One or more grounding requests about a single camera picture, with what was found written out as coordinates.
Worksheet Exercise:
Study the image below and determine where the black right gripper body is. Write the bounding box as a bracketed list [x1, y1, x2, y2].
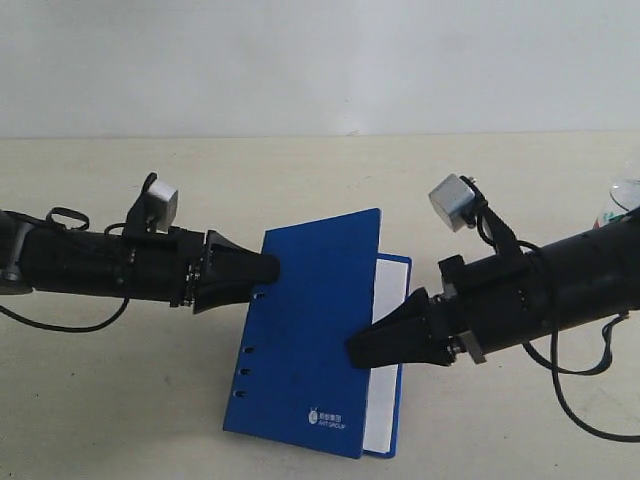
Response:
[422, 253, 538, 366]

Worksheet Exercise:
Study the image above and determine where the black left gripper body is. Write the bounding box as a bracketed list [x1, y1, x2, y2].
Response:
[121, 227, 204, 307]

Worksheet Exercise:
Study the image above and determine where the blue ring binder notebook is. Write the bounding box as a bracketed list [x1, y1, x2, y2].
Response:
[222, 208, 412, 459]

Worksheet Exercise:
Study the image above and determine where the clear water bottle red label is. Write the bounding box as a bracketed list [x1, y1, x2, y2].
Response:
[594, 148, 639, 228]

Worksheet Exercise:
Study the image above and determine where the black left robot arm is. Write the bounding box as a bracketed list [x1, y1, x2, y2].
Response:
[16, 222, 280, 313]

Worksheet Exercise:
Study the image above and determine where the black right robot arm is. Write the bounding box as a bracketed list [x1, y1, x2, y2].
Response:
[345, 211, 639, 368]

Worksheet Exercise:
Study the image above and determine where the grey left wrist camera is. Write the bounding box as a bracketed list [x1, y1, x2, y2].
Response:
[145, 179, 179, 232]

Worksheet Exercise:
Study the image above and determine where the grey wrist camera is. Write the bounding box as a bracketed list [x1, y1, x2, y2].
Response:
[429, 174, 476, 232]
[145, 179, 179, 232]

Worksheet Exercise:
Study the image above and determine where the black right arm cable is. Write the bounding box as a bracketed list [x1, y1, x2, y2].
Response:
[469, 184, 640, 430]

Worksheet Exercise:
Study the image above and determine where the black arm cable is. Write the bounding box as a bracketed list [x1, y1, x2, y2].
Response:
[0, 207, 131, 332]
[469, 184, 640, 430]

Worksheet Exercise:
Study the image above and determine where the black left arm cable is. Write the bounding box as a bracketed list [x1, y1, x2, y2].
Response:
[0, 207, 131, 332]

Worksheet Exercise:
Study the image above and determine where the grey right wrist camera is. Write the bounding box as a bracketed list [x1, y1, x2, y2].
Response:
[429, 174, 476, 232]

